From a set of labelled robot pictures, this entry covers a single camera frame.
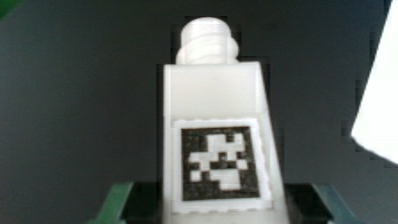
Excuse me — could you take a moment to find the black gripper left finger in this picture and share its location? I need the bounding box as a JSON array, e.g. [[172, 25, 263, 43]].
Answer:
[[87, 182, 161, 224]]

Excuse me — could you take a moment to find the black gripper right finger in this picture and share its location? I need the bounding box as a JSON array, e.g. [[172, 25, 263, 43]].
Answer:
[[284, 183, 366, 224]]

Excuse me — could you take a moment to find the white table leg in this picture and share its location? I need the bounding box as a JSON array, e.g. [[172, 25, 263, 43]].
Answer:
[[163, 17, 289, 224]]

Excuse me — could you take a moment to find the white block at left edge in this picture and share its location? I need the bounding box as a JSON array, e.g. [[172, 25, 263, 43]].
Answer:
[[352, 11, 398, 164]]

